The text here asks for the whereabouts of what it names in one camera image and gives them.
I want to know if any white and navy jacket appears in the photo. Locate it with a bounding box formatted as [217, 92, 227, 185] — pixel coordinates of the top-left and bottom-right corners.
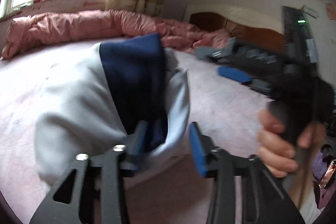
[34, 34, 190, 190]

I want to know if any person's right hand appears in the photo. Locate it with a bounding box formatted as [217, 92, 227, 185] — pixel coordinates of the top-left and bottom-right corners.
[256, 109, 326, 179]

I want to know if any white wooden headboard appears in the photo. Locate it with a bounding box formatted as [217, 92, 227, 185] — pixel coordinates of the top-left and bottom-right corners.
[184, 5, 285, 52]

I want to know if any pink bed sheet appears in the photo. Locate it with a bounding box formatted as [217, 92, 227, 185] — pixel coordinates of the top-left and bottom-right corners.
[1, 42, 267, 223]

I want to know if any pink crumpled duvet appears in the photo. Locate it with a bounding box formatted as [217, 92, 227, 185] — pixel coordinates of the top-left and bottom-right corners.
[2, 10, 230, 59]

